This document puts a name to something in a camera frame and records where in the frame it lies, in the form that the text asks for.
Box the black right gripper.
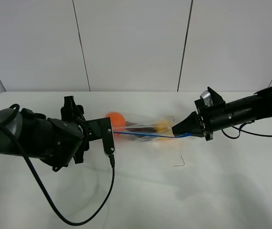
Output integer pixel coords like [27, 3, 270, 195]
[172, 87, 226, 141]

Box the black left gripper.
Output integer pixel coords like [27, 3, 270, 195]
[41, 96, 90, 172]

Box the clear zip bag blue seal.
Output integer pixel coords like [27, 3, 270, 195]
[105, 112, 191, 142]

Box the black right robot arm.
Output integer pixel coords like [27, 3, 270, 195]
[190, 87, 272, 141]

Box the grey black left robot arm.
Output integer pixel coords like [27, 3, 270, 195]
[0, 96, 128, 172]

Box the yellow toy pear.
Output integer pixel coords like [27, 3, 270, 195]
[153, 119, 173, 141]

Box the dark purple toy eggplant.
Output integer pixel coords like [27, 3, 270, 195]
[125, 121, 156, 138]

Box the orange toy orange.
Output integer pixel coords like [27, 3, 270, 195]
[105, 112, 126, 137]

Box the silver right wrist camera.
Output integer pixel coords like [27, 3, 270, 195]
[200, 90, 213, 107]

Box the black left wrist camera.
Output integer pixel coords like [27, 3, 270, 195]
[85, 117, 115, 156]

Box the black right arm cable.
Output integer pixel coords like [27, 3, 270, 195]
[220, 120, 272, 139]

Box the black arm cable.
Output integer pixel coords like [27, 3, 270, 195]
[0, 104, 116, 219]
[220, 120, 272, 139]

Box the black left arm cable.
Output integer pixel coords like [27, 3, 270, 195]
[0, 104, 116, 219]

